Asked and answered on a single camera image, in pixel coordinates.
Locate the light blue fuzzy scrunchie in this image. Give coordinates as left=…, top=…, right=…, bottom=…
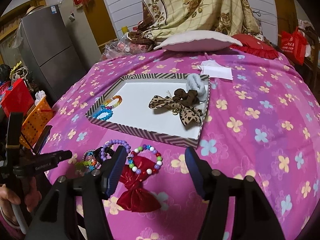
left=186, top=73, right=207, bottom=102

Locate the leopard print hair bow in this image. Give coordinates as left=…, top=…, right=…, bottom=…
left=149, top=95, right=203, bottom=126

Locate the grey refrigerator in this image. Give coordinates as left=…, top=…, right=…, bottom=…
left=18, top=0, right=101, bottom=105

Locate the cream floral quilt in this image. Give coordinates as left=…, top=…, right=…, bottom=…
left=129, top=0, right=261, bottom=46

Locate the purple bead bracelet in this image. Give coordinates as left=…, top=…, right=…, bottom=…
left=99, top=139, right=131, bottom=162

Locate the pink floral bed sheet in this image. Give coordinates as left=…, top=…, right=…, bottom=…
left=43, top=49, right=319, bottom=239

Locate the clear plastic bag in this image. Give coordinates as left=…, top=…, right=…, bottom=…
left=100, top=34, right=150, bottom=61

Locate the blue bead bracelet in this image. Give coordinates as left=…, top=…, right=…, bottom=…
left=92, top=104, right=115, bottom=121

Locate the multicolour bead bracelet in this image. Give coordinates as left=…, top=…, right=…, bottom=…
left=127, top=144, right=163, bottom=176

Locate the white paper sheet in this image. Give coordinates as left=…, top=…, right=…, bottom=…
left=199, top=60, right=233, bottom=80

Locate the striped white jewelry tray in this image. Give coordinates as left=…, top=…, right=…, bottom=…
left=85, top=73, right=208, bottom=147

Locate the red satin hair bow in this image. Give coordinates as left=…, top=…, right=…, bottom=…
left=117, top=153, right=161, bottom=213

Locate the pink sleeved left forearm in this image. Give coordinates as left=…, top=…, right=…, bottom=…
left=1, top=208, right=25, bottom=240

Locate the brown scrunchie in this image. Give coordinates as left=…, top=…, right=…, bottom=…
left=172, top=88, right=200, bottom=107

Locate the colourful flower hair tie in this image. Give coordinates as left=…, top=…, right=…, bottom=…
left=75, top=149, right=102, bottom=176

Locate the red frilled cushion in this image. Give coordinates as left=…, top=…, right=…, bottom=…
left=229, top=34, right=279, bottom=60

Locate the person's left hand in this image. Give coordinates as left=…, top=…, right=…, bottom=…
left=1, top=177, right=42, bottom=225

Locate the orange plastic basket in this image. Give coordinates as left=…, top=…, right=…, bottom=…
left=20, top=96, right=54, bottom=149

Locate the red box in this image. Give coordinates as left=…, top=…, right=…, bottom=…
left=1, top=78, right=34, bottom=118

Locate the white pillow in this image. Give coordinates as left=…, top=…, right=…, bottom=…
left=154, top=30, right=242, bottom=52

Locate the black scrunchie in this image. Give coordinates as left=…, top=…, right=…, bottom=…
left=99, top=147, right=114, bottom=159

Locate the orange amber bead bracelet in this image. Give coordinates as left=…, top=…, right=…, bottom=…
left=102, top=94, right=123, bottom=110

